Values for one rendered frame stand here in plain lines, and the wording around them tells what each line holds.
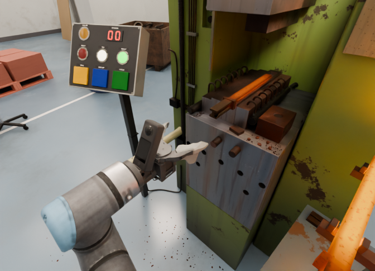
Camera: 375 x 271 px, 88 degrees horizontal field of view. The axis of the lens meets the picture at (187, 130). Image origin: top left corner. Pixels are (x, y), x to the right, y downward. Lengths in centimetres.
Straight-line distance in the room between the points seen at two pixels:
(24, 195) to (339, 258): 198
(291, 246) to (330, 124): 40
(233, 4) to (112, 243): 66
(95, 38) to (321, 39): 96
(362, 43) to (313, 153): 38
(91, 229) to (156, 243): 105
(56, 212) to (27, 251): 133
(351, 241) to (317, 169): 47
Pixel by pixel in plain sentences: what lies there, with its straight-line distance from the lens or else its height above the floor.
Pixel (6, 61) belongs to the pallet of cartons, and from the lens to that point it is 402.
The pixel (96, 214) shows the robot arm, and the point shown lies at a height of 99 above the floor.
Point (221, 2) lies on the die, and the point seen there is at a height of 129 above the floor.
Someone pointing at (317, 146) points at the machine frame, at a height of 87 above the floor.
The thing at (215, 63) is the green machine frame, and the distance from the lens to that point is 91.
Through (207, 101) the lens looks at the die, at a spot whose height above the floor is 97.
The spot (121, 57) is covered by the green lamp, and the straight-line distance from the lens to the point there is 91.
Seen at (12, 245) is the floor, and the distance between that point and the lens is 182.
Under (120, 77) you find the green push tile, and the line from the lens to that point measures 89.
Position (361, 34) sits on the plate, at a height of 123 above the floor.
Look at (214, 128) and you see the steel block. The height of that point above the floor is 91.
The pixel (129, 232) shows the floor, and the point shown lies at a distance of 153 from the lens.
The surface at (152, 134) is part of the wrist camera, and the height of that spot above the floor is 107.
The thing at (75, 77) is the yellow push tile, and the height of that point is 100.
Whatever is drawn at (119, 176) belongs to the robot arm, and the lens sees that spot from 43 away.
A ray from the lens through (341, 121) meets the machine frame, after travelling 78.
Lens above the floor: 133
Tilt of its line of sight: 36 degrees down
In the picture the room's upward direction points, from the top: straight up
